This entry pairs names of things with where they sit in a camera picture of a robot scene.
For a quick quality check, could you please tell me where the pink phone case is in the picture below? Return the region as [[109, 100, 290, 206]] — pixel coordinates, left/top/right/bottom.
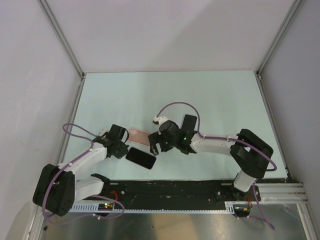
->
[[128, 128, 150, 148]]

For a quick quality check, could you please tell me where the black phone teal edge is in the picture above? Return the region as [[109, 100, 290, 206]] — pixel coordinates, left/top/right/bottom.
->
[[181, 114, 197, 131]]

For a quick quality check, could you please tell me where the black phone purple edge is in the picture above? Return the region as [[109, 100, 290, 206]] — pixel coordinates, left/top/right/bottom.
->
[[125, 147, 157, 170]]

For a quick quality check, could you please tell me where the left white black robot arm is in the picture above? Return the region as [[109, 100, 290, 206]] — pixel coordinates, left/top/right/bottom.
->
[[32, 124, 129, 217]]

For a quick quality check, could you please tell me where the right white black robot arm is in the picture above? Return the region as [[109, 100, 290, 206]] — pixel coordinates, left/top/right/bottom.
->
[[148, 116, 277, 201]]

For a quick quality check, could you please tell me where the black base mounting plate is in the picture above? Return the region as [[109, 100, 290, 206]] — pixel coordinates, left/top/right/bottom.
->
[[99, 180, 261, 209]]

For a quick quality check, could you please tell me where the left small circuit board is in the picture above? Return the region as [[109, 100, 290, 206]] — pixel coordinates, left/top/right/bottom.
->
[[98, 203, 114, 211]]

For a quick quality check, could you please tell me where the small circuit board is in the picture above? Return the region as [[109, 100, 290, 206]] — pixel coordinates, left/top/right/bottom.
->
[[233, 205, 251, 218], [98, 203, 114, 211]]

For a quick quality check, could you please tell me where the right small circuit board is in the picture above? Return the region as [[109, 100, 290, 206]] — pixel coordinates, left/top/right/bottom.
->
[[233, 205, 251, 218]]

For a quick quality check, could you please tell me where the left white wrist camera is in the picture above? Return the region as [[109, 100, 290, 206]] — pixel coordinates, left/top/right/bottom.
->
[[99, 129, 109, 136]]

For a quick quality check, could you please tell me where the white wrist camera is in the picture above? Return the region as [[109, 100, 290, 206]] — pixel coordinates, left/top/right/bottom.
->
[[99, 129, 109, 136], [152, 116, 168, 126]]

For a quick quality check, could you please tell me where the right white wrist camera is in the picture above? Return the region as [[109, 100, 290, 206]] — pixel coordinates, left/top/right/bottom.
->
[[152, 116, 168, 126]]

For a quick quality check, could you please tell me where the white slotted cable duct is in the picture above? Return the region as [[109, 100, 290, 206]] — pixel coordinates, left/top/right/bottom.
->
[[69, 201, 234, 214]]

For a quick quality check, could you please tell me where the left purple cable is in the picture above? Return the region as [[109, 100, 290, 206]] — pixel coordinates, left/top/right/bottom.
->
[[41, 122, 126, 223]]

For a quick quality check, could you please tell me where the purple cable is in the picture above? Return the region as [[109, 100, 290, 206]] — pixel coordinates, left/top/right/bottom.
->
[[155, 101, 277, 231], [41, 122, 126, 223]]

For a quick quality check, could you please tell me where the left aluminium frame post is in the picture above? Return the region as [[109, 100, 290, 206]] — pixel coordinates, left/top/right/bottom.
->
[[37, 0, 85, 80]]

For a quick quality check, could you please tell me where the aluminium frame post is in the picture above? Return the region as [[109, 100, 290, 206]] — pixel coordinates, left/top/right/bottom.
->
[[255, 0, 305, 80], [37, 0, 85, 80]]

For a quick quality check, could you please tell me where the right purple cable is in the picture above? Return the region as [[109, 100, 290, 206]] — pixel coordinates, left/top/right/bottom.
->
[[155, 101, 277, 231]]

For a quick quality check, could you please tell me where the right aluminium frame post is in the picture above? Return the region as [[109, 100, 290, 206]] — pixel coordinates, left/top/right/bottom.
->
[[255, 0, 305, 80]]

